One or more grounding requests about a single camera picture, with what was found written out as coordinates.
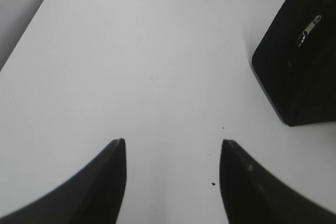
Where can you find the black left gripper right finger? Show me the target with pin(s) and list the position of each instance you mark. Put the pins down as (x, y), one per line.
(251, 194)

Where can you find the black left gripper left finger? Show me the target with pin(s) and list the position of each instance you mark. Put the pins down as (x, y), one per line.
(93, 195)

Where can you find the black fabric tote bag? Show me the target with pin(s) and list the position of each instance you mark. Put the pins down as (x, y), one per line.
(299, 81)

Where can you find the silver zipper pull with ring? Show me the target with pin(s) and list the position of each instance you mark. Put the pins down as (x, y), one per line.
(308, 30)

